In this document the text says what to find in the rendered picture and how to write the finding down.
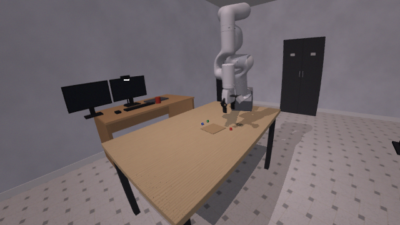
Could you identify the tan square mat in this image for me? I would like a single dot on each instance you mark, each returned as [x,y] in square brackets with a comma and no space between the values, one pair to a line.
[213,128]

